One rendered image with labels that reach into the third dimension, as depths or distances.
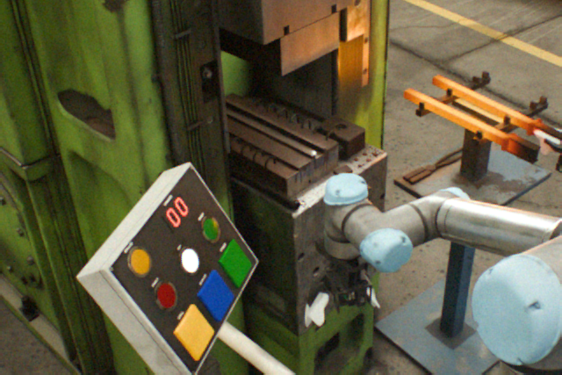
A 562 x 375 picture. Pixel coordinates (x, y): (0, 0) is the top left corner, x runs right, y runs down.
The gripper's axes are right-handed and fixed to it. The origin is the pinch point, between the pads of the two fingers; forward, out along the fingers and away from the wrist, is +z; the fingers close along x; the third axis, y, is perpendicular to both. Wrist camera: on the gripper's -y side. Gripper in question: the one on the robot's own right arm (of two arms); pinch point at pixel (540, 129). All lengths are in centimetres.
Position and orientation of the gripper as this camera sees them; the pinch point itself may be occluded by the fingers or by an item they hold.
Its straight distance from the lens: 205.4
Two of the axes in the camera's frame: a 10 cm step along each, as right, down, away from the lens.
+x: 8.0, -3.6, 4.8
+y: 0.4, 8.2, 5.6
